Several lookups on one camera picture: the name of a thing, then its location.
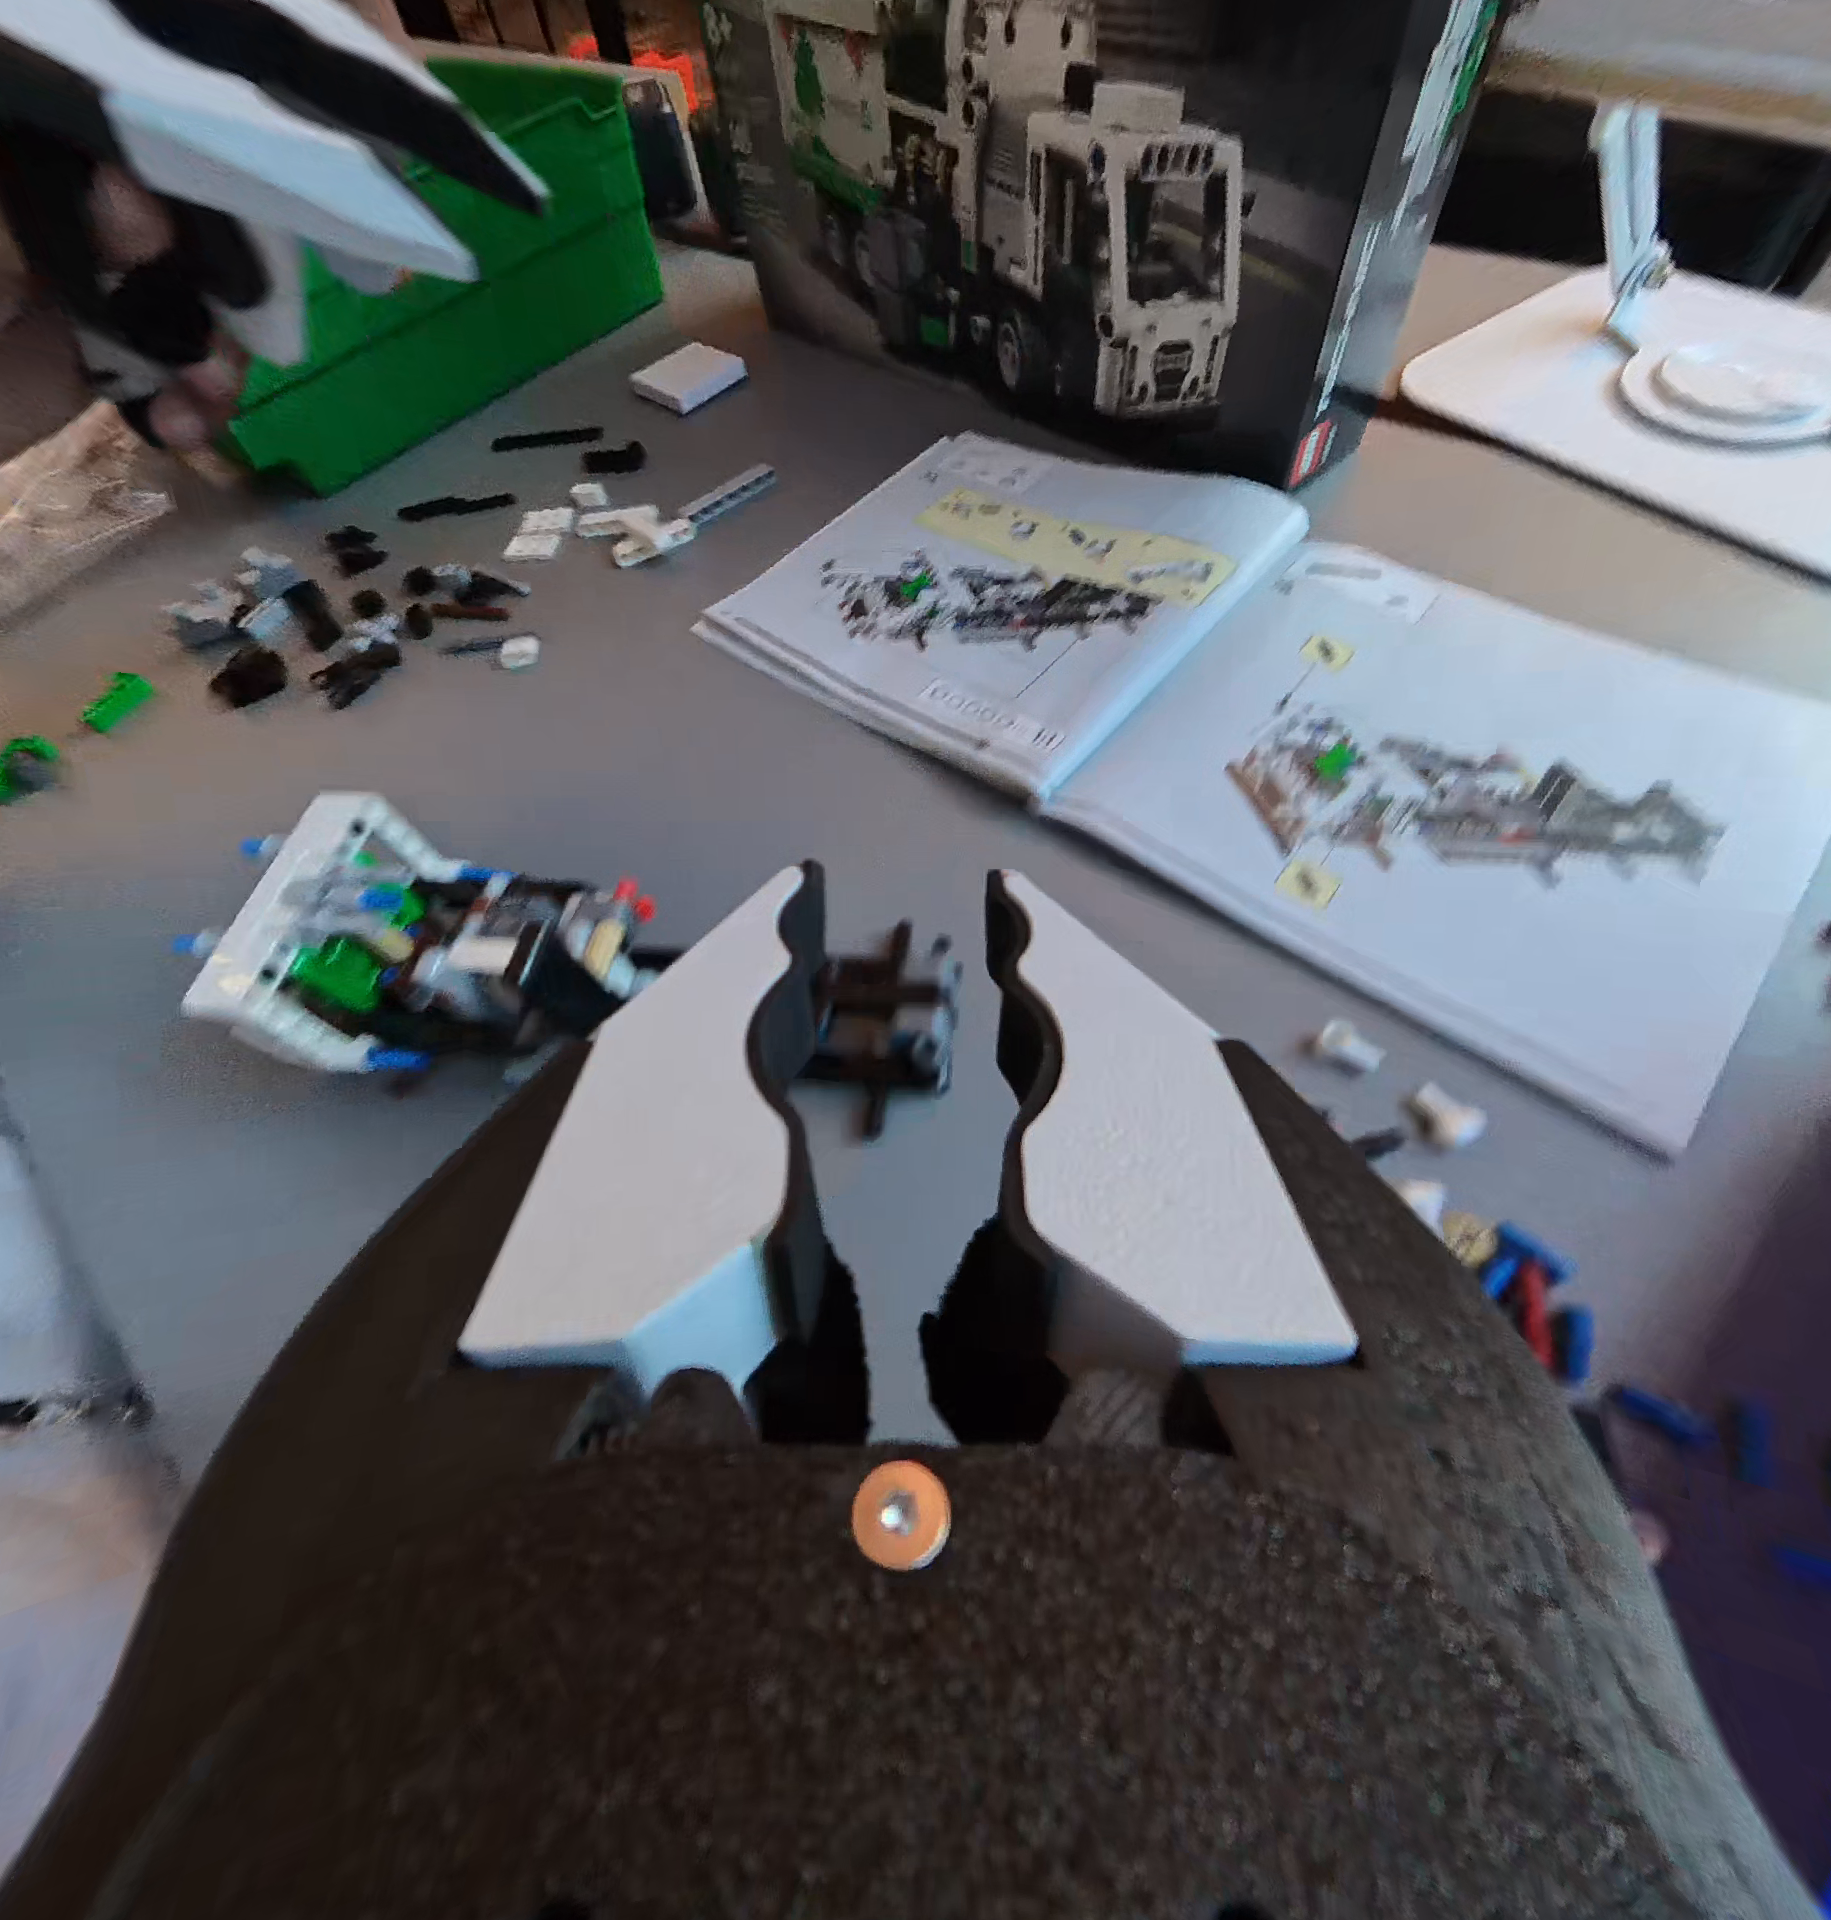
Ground white monitor stand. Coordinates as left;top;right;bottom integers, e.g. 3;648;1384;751
1399;103;1831;588

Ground black strap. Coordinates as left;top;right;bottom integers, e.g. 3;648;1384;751
0;1381;154;1434

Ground white square lego tile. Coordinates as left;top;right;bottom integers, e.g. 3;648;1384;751
628;340;750;417

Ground white shirt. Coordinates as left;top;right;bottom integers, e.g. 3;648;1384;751
0;1050;158;1517

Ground partly built lego truck model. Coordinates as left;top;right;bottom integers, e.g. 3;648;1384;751
179;791;965;1143

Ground scattered grey black lego pieces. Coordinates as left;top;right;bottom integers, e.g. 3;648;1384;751
165;425;783;716

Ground pile of blue red lego pieces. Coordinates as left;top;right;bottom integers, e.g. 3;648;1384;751
1396;1176;1831;1593

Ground purple cloth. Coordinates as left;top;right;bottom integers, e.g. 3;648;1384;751
1597;1050;1831;1920

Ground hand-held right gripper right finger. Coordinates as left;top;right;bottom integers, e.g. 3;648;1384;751
920;868;1361;1443

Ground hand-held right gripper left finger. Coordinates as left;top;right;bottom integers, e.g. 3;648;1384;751
456;859;872;1443

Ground open lego instruction booklet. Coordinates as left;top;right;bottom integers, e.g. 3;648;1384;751
693;433;1831;1158

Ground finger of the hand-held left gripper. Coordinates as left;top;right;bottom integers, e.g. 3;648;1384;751
103;66;485;368
0;0;552;214

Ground dark grey container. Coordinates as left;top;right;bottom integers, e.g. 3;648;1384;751
621;72;711;228

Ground clear plastic bag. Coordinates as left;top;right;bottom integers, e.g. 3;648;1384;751
0;395;188;638

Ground person's left hand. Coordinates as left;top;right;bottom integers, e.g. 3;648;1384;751
96;186;264;459

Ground green plastic bin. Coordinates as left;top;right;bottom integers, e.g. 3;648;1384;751
224;57;666;498

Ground black lego set box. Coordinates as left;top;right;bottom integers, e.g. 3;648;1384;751
701;0;1505;495

